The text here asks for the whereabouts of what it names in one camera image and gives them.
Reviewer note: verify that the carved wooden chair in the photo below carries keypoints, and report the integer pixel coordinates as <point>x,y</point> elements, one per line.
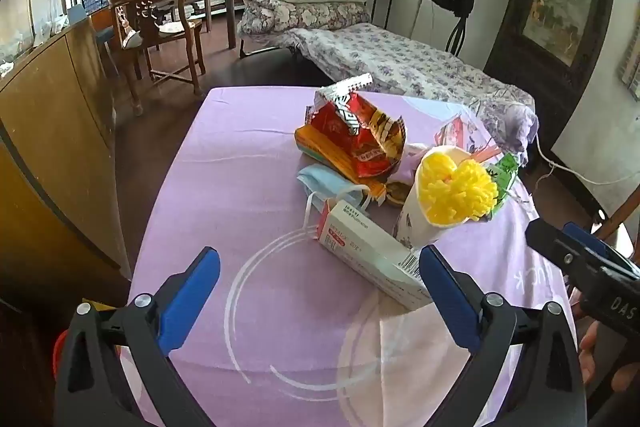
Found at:
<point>145,14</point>

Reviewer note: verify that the pink tablecloth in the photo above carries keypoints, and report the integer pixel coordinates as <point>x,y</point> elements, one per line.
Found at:
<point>250,207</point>

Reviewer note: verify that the bed with floral sheet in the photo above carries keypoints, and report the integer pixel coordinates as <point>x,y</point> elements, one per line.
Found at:
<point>400,57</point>

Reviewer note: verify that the floral paper cup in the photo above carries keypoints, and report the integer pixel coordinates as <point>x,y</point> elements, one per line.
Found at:
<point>415,227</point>

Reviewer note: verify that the green wrapper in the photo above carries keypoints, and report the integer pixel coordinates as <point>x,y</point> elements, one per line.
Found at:
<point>505,172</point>

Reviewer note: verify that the blue face mask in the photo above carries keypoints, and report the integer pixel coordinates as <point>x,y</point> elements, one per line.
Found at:
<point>325,182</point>

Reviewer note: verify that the white medicine box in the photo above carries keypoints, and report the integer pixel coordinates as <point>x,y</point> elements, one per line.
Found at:
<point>370,252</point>

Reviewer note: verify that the folded floral quilt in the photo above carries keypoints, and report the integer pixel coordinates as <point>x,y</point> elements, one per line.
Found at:
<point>310,12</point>

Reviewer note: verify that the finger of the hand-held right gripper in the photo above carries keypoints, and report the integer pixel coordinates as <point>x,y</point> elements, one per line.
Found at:
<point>555,247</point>
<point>585,237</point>

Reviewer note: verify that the wooden cabinet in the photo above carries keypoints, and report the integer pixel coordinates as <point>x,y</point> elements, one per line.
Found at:
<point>50,107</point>

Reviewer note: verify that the person's right hand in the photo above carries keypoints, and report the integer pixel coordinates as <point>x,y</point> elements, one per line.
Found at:
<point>590,352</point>

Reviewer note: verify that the yellow pom-pom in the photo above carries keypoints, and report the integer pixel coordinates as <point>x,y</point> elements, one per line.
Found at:
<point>450,187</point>

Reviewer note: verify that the orange cardboard box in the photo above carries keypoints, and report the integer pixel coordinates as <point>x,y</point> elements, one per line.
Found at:
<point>312,144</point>

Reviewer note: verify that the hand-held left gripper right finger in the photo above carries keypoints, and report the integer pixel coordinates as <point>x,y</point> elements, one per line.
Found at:
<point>445,297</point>

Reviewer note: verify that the red snack bag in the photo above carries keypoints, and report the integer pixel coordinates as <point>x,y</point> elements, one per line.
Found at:
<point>365,132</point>

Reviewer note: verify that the brown tart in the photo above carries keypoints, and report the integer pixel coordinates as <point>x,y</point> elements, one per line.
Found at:
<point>400,194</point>

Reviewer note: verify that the clear red green plastic bag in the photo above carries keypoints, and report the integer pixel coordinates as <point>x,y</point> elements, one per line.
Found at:
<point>452,132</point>

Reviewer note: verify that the blue chair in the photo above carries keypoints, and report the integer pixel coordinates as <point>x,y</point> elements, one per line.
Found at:
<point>77,13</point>

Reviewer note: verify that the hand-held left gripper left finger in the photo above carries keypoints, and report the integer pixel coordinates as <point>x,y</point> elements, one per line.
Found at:
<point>190,297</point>

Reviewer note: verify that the black coat stand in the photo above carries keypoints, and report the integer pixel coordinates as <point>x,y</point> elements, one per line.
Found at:
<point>456,36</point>

